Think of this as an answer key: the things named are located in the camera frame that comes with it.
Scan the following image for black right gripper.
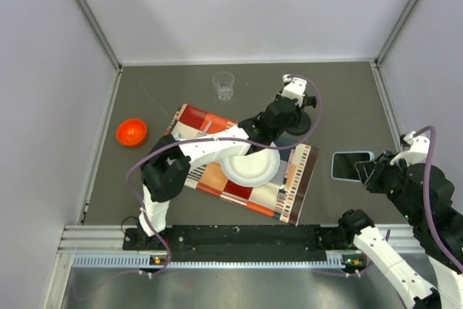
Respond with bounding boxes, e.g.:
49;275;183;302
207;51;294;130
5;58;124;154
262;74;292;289
354;148;421;224

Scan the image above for black phone stand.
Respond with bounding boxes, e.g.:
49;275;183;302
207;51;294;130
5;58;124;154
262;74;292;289
286;96;318;135

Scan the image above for phone with light blue case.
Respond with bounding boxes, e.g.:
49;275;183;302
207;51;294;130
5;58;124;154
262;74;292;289
331;151;375;182

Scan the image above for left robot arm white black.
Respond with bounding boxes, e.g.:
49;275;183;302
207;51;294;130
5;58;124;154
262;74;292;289
137;95;318;249

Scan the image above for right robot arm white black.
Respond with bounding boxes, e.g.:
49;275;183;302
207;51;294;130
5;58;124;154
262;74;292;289
337;151;462;308

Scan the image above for white paper plate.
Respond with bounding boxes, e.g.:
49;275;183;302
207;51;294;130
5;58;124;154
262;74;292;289
220;149;281;187

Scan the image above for clear plastic cup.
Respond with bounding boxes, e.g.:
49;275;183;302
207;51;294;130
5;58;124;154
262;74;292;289
213;72;235;101

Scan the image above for colourful patterned placemat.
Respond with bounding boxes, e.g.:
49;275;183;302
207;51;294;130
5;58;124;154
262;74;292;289
165;103;319;226

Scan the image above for orange plastic bowl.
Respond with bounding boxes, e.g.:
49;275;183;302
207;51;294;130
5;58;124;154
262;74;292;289
116;119;148;148

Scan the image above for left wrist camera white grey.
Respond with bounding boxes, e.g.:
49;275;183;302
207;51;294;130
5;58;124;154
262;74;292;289
280;74;307;107

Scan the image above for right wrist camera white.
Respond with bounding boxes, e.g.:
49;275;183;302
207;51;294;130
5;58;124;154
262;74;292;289
389;131;430;166

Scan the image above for pink handled fork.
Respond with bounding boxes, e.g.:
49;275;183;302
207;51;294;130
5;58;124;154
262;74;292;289
196;121;213;138

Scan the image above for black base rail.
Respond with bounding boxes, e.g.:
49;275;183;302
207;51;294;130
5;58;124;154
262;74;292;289
122;224;348;262

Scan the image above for grey slotted cable duct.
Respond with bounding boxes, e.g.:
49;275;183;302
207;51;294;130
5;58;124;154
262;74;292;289
73;254;354;269

